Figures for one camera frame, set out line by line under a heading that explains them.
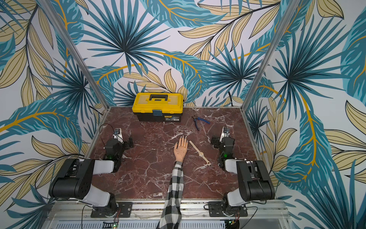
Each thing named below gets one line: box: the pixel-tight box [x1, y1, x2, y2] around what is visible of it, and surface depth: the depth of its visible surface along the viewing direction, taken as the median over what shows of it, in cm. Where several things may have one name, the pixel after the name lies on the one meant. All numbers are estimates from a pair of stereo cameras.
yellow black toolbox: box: [132, 92, 184, 123], surface depth 102 cm
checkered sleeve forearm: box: [156, 160, 185, 229], surface depth 75 cm
